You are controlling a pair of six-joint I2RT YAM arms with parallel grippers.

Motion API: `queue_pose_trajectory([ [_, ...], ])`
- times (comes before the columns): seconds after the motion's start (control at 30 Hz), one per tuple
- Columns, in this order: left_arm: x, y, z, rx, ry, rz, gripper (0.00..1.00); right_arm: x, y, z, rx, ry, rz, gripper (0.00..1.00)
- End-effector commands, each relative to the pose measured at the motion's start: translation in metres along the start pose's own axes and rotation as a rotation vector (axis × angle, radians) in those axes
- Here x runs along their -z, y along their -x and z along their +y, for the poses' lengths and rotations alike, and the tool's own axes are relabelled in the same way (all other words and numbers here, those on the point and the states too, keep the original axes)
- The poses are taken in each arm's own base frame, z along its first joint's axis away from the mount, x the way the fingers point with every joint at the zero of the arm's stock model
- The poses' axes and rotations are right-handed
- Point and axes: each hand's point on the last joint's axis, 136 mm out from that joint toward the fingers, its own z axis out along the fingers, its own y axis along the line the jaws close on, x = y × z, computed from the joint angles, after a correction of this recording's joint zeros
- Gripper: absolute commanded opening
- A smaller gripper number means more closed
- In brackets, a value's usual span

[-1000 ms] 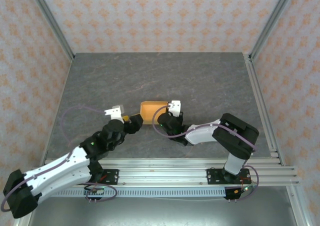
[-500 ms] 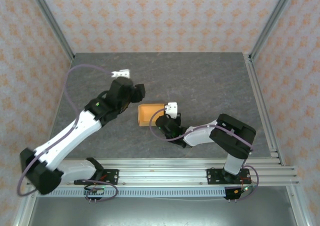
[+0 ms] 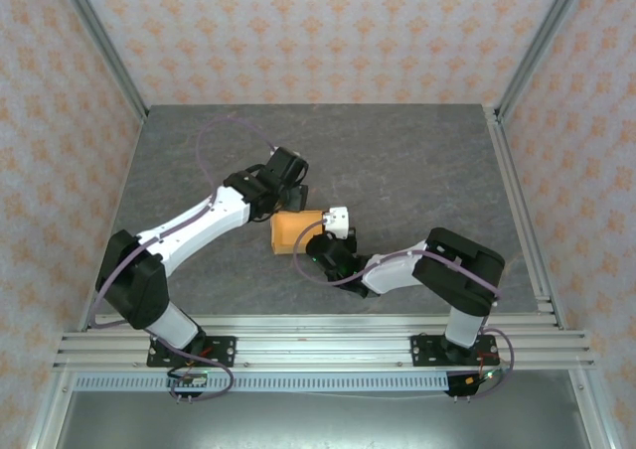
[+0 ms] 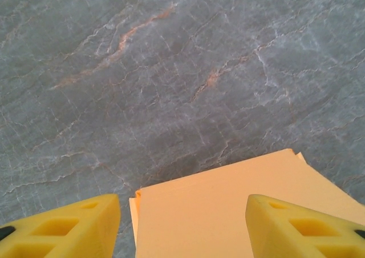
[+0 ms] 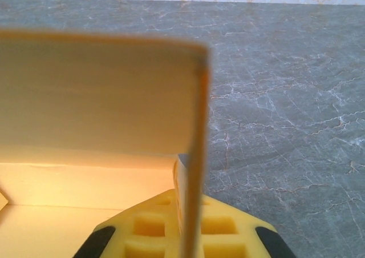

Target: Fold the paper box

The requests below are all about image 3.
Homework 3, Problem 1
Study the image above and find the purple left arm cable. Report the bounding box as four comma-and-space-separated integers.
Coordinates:
92, 115, 279, 404

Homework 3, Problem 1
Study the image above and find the aluminium mounting beam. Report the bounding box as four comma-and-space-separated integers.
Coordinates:
52, 314, 597, 372

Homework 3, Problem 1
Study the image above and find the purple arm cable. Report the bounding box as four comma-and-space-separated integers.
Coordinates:
292, 214, 516, 401
92, 115, 279, 404

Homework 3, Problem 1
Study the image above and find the grey metal shelf panel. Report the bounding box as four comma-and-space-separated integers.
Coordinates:
54, 388, 592, 449

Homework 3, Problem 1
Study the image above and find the grey slotted cable duct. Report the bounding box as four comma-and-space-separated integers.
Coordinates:
73, 373, 452, 393

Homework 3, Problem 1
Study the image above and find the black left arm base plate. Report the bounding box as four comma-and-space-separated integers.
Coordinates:
146, 336, 238, 369

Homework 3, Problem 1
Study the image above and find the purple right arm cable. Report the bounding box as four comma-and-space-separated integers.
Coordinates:
292, 214, 516, 401

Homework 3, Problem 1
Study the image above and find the small electronics board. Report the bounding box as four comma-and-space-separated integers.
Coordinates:
166, 367, 209, 401
446, 368, 511, 400

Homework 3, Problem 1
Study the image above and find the aluminium side rail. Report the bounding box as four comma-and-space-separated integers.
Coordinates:
485, 104, 567, 332

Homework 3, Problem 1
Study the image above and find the yellow paper box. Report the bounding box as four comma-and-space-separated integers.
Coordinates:
269, 209, 332, 256

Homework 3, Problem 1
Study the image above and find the aluminium frame post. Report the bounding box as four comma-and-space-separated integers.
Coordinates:
27, 369, 76, 449
52, 0, 149, 118
569, 369, 622, 449
495, 0, 592, 120

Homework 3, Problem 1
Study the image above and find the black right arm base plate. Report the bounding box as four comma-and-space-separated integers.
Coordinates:
410, 334, 499, 369

